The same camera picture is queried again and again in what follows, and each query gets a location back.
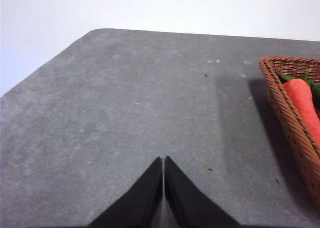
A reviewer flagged green pepper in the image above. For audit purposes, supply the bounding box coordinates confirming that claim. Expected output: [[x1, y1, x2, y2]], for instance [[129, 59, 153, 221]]
[[309, 79, 320, 101]]

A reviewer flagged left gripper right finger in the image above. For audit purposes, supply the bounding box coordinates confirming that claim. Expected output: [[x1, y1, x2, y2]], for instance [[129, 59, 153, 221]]
[[163, 155, 242, 228]]

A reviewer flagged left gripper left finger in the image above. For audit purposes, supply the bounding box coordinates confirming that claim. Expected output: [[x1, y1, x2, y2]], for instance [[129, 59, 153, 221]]
[[88, 157, 164, 228]]

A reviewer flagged brown wicker basket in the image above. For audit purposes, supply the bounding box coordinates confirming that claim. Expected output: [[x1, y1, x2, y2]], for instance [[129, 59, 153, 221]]
[[258, 54, 320, 215]]

